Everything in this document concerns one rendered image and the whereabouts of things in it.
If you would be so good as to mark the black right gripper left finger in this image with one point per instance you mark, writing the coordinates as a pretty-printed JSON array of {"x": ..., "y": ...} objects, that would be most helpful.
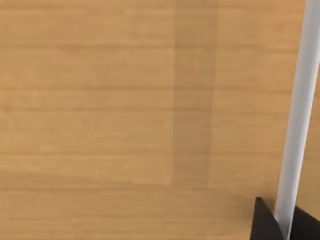
[{"x": 263, "y": 225}]

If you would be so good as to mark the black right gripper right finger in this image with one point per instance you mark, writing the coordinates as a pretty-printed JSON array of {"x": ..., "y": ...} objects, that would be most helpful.
[{"x": 306, "y": 225}]

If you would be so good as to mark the wooden door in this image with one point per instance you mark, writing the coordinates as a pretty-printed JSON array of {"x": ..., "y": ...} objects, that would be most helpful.
[{"x": 100, "y": 112}]

